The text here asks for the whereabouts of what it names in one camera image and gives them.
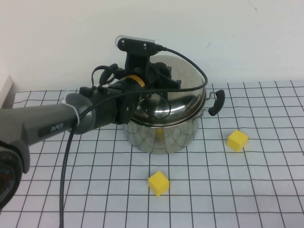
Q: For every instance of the yellow foam cube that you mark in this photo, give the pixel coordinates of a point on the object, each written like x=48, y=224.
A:
x=237, y=140
x=158, y=184

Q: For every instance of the white black-grid tablecloth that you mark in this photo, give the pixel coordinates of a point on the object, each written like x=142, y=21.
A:
x=213, y=190

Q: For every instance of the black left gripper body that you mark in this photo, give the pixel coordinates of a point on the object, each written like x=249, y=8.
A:
x=153, y=78

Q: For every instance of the steel lid with black knob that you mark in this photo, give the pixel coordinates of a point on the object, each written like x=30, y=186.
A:
x=185, y=102

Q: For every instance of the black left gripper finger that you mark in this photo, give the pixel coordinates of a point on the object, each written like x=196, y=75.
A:
x=166, y=71
x=174, y=85

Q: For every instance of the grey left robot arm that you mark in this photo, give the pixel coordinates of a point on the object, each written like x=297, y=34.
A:
x=47, y=118

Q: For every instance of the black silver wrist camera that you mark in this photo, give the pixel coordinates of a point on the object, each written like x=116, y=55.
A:
x=136, y=44

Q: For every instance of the white ledge block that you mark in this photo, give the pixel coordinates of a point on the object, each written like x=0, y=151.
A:
x=5, y=88

